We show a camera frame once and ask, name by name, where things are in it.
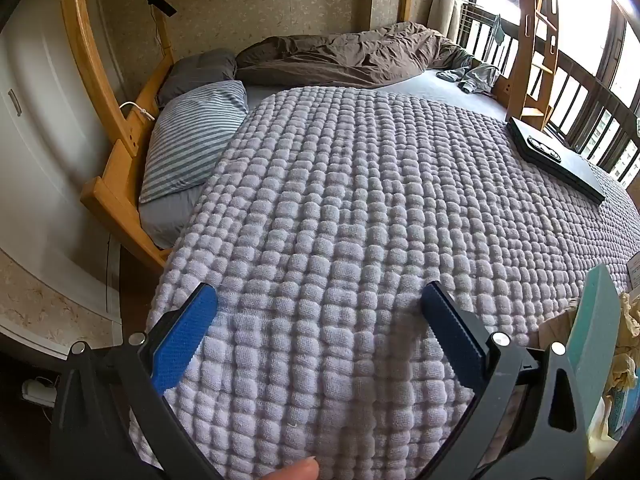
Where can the beige curtain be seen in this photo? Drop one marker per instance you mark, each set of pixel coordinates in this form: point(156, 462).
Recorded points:
point(442, 5)

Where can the striped pillow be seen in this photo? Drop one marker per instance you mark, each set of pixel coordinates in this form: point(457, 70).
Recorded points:
point(195, 135)

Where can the dark balcony railing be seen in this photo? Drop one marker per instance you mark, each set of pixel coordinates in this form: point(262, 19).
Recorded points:
point(575, 65)

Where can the wooden ladder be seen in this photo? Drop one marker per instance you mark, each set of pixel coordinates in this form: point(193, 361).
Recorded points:
point(525, 35)

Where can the green hanging cloth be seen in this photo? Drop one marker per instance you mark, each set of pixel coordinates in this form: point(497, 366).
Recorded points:
point(498, 27)

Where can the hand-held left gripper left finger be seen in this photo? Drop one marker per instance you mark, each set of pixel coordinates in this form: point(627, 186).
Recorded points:
point(180, 340)

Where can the lavender waffle blanket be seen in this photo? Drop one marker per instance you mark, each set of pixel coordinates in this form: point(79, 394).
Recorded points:
point(350, 210)

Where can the grey pillow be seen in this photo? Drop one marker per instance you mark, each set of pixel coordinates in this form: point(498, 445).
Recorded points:
point(200, 70)

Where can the wooden bed frame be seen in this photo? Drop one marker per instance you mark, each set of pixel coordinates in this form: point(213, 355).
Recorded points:
point(125, 160)

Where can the brown duvet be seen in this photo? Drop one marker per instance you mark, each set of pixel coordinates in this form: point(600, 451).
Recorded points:
point(340, 55)

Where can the light blue printed box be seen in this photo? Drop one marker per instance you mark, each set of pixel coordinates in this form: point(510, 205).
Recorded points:
point(595, 320)

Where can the large paper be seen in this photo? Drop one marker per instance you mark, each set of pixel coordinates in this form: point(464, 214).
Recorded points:
point(631, 330)

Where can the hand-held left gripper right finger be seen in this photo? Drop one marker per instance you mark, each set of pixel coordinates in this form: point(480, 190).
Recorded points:
point(450, 330)

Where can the black flat case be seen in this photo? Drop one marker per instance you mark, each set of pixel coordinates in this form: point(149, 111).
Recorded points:
point(560, 162)

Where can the person's left hand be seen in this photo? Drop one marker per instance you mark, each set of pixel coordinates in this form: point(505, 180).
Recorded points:
point(295, 471)

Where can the grey garment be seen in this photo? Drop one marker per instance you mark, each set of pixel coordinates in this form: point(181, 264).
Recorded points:
point(480, 77)

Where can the grey bedsheet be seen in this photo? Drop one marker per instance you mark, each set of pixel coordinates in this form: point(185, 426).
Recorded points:
point(165, 215)

